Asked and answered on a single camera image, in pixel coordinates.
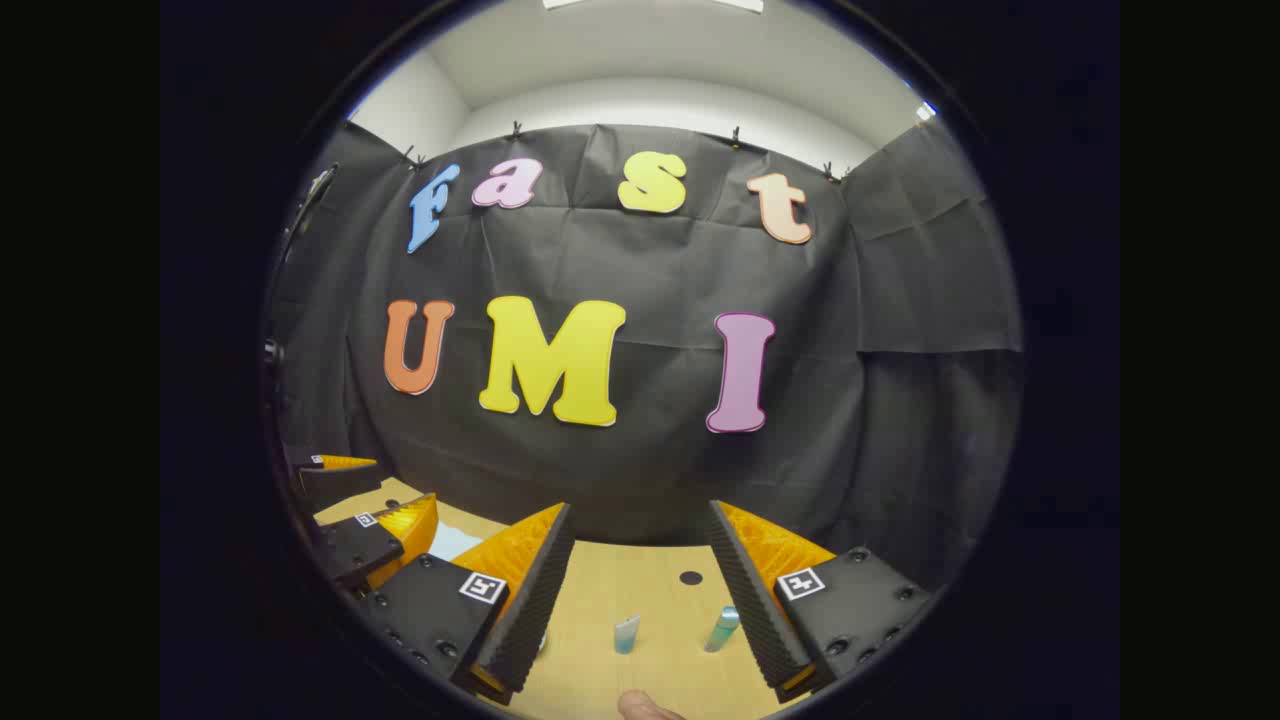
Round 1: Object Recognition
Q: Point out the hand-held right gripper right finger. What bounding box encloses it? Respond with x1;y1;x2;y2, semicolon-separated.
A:
708;500;936;704

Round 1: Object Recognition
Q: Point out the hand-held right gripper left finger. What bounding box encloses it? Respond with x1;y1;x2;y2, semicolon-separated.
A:
358;502;576;706

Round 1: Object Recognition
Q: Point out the clear green bottle blue cap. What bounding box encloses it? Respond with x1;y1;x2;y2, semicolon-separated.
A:
703;605;742;654

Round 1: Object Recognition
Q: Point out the black backdrop cloth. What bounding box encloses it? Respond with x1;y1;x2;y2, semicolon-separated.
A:
265;118;1026;591

